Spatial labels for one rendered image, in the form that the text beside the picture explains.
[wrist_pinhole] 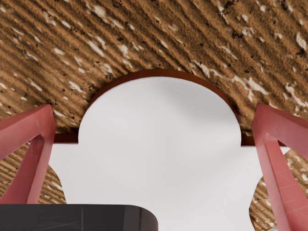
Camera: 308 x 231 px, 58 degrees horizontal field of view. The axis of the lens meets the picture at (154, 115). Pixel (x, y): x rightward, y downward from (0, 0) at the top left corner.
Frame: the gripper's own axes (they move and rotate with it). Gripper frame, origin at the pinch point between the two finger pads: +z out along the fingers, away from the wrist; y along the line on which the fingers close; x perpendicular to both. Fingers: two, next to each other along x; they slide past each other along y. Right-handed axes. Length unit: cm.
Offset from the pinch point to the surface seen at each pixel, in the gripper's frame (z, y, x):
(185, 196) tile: 0.1, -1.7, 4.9
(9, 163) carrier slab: 1.1, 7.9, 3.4
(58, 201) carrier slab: 1.0, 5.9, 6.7
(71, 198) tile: 0.2, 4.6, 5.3
